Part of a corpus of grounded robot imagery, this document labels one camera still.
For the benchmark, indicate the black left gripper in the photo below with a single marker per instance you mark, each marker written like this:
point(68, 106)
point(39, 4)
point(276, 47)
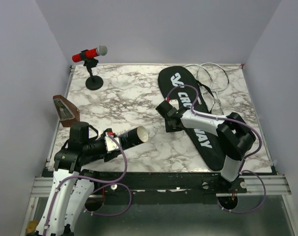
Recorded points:
point(107, 157)

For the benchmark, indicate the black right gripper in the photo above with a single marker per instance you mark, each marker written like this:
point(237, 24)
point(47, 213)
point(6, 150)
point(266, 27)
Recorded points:
point(169, 129)

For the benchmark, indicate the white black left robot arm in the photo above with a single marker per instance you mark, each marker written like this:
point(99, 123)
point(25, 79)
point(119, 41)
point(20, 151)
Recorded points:
point(71, 185)

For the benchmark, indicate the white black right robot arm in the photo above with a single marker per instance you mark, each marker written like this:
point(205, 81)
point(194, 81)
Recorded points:
point(234, 135)

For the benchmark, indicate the white badminton racket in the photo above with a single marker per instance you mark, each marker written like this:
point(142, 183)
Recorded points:
point(204, 79)

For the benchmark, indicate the black racket bag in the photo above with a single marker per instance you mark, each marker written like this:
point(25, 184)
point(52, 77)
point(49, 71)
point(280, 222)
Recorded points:
point(206, 144)

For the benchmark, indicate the brown wooden metronome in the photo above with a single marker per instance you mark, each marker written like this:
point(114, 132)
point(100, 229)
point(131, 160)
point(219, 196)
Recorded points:
point(68, 113)

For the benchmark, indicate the red microphone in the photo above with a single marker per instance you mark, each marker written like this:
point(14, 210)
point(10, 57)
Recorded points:
point(90, 54)

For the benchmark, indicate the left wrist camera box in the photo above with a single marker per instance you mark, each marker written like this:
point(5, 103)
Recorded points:
point(111, 142)

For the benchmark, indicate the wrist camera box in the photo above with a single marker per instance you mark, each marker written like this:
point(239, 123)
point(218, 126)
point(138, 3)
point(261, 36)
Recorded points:
point(111, 142)
point(165, 109)

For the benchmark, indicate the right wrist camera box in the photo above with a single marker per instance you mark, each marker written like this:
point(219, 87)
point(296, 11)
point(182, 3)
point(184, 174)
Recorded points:
point(165, 109)

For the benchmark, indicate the black table edge rail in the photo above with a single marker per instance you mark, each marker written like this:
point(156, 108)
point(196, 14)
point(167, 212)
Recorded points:
point(144, 188)

